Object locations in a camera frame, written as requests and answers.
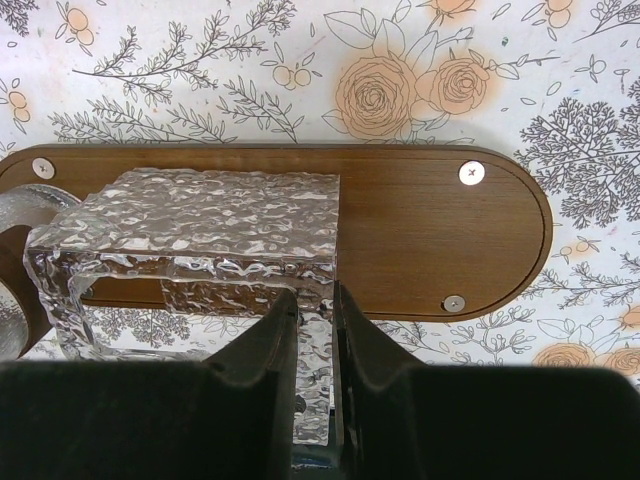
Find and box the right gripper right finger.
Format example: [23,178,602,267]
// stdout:
[333,285,639,479]

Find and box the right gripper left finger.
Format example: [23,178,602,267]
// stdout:
[1,291,298,479]

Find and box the clear textured acrylic holder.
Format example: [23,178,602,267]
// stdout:
[24,168,340,446]

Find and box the clear glass cup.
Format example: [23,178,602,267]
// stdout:
[1,184,80,361]

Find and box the brown oval wooden tray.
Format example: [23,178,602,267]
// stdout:
[1,144,553,323]

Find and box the floral patterned table mat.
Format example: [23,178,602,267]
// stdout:
[1,1,639,382]

